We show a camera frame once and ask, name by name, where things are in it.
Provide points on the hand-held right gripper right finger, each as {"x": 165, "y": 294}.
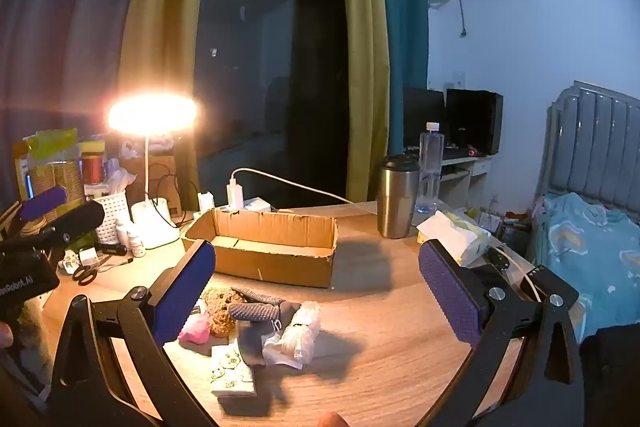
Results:
{"x": 450, "y": 294}

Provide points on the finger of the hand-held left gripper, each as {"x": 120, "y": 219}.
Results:
{"x": 44, "y": 202}
{"x": 75, "y": 219}

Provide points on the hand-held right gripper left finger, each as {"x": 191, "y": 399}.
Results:
{"x": 182, "y": 294}

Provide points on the brown loofah sponge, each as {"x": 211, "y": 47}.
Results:
{"x": 220, "y": 309}

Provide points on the grey knitted cloth roll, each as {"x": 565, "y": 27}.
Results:
{"x": 255, "y": 312}

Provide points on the dark patterned fabric strip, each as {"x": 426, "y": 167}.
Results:
{"x": 257, "y": 294}

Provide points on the dark grey cloth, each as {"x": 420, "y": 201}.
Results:
{"x": 252, "y": 342}

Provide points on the cardboard box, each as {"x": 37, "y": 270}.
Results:
{"x": 280, "y": 264}

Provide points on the white cloth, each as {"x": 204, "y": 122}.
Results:
{"x": 281, "y": 353}

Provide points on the bag of cotton swabs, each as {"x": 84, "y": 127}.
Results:
{"x": 300, "y": 329}

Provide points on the person's left hand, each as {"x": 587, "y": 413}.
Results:
{"x": 5, "y": 336}

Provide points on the white perforated basket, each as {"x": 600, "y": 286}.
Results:
{"x": 112, "y": 217}

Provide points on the pink fluffy sponge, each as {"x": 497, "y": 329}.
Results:
{"x": 195, "y": 332}

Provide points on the black flashlight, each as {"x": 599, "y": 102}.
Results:
{"x": 112, "y": 249}

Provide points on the red jar yellow lid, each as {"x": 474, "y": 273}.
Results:
{"x": 92, "y": 167}

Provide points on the black scissors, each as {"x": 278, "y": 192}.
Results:
{"x": 85, "y": 274}

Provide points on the green plastic bag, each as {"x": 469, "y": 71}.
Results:
{"x": 50, "y": 144}

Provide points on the black key fob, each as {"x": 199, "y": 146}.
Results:
{"x": 498, "y": 259}

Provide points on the yellow tissue pack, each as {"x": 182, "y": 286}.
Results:
{"x": 460, "y": 232}

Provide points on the small white pill bottle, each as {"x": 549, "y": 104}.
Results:
{"x": 136, "y": 244}

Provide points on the white desk lamp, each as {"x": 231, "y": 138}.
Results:
{"x": 155, "y": 222}

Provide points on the white printed tissue packet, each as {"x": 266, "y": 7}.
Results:
{"x": 232, "y": 372}

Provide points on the brown cardboard carton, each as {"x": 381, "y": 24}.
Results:
{"x": 162, "y": 187}

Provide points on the small white charger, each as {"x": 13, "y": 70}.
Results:
{"x": 206, "y": 202}

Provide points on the stainless steel tumbler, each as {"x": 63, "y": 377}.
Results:
{"x": 397, "y": 197}

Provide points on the white plug-in charger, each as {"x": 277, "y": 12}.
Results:
{"x": 234, "y": 194}

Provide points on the white computer desk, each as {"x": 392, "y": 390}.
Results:
{"x": 457, "y": 182}

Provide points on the white power strip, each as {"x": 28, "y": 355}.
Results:
{"x": 255, "y": 205}

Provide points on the clear plastic water bottle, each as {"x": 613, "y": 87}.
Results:
{"x": 431, "y": 167}

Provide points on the blue printed blanket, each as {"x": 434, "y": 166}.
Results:
{"x": 590, "y": 257}

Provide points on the teal curtain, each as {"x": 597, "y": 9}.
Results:
{"x": 407, "y": 32}
{"x": 65, "y": 32}

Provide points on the black computer monitor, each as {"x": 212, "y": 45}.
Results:
{"x": 472, "y": 119}

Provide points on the grey padded headboard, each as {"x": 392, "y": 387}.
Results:
{"x": 595, "y": 142}

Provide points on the olive green curtain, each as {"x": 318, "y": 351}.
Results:
{"x": 365, "y": 57}
{"x": 165, "y": 7}

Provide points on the dark glass window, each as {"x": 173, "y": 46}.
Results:
{"x": 275, "y": 57}

